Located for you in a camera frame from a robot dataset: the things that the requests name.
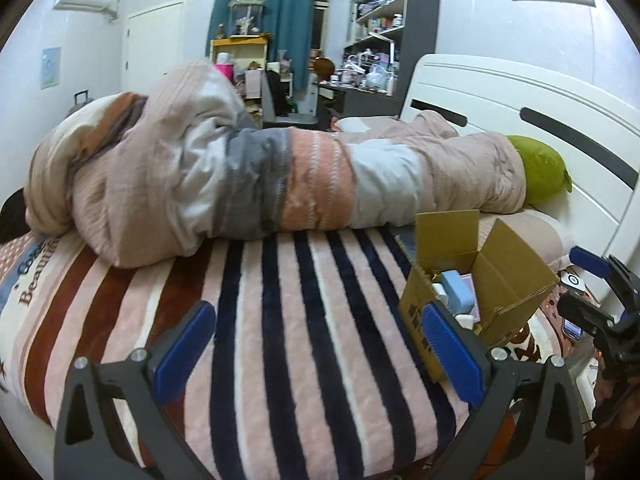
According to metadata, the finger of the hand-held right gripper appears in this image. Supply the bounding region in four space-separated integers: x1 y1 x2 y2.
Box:
557 292 626 338
570 245 640 311

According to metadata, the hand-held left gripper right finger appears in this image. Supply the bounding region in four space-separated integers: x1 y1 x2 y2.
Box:
421 302 586 480

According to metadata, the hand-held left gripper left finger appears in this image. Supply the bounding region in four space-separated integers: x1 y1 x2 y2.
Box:
52 300 218 480

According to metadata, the pale pink box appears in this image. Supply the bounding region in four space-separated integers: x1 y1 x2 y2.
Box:
460 274 487 326

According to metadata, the light blue small box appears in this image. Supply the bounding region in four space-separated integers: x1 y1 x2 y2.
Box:
440 270 476 316

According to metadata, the brown cardboard box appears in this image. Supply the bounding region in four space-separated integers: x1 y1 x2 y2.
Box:
395 209 561 383

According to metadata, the person's right forearm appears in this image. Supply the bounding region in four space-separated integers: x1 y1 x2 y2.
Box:
584 380 640 480

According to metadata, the pink ribbed pillow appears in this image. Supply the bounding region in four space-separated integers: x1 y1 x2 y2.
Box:
475 207 576 271

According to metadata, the green plush pillow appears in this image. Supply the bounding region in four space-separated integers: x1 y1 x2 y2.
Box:
506 135 573 206

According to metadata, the striped printed blanket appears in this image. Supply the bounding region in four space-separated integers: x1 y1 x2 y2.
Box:
0 225 568 480

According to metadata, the pink and grey rolled duvet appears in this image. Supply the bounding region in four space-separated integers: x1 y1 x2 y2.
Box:
24 57 528 268

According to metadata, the white bed headboard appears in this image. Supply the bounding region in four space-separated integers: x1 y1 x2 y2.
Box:
400 52 640 311

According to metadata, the dark cloth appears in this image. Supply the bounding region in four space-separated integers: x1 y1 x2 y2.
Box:
0 187 31 243

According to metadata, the white pillow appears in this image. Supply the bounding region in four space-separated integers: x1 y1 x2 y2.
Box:
332 116 401 134

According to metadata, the dark suitcase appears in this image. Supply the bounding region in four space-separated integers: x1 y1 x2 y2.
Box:
65 90 93 118

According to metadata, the black chair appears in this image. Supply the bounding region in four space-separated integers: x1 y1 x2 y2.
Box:
262 70 321 128

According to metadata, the dark cluttered desk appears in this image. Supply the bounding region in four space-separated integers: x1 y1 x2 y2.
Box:
317 82 401 118

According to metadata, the dark grey bookshelf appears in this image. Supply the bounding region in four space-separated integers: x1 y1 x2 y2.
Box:
342 0 443 118

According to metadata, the yellow small shelf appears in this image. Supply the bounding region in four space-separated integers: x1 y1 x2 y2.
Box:
210 35 273 81

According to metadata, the white door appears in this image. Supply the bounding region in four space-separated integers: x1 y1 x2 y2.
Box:
125 0 186 96

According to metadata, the glass display case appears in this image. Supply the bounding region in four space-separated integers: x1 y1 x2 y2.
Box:
227 0 266 38

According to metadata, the teal curtain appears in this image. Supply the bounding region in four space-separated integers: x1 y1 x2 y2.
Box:
206 0 317 91

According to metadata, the light blue wall poster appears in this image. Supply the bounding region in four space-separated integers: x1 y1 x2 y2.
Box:
41 46 62 91

